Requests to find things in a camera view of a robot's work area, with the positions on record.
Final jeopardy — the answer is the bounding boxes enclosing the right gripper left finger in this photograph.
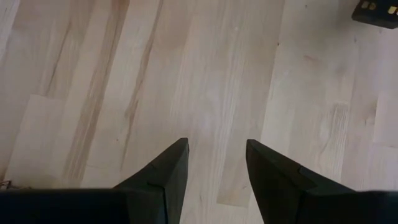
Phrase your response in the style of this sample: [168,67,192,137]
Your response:
[112,137,190,224]

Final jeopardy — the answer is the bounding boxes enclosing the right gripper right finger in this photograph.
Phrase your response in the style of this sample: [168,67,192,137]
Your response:
[246,138,356,224]

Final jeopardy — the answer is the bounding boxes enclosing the black block gold inserts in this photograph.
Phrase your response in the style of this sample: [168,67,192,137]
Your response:
[351,0,398,30]

